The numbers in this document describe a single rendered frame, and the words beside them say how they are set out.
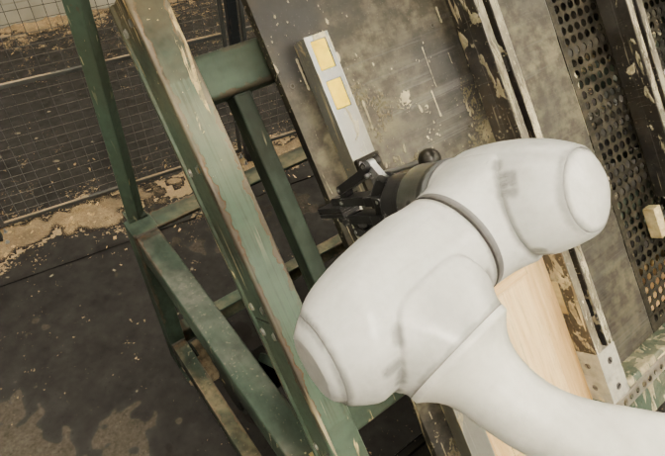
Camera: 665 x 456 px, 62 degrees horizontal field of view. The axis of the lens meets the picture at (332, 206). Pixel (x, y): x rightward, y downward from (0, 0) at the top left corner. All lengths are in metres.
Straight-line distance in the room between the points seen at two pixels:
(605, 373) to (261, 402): 0.79
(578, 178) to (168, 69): 0.59
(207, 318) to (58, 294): 1.41
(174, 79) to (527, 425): 0.65
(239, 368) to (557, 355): 0.77
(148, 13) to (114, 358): 1.92
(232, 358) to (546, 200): 1.17
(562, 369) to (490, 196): 0.92
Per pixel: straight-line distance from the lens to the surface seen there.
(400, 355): 0.41
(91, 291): 2.86
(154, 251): 1.81
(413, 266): 0.41
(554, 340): 1.32
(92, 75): 1.47
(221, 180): 0.84
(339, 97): 0.96
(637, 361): 1.54
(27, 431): 2.55
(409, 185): 0.58
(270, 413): 1.43
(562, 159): 0.46
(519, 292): 1.23
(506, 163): 0.48
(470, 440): 1.17
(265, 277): 0.87
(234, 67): 0.97
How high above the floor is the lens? 2.06
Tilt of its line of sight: 43 degrees down
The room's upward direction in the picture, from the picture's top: straight up
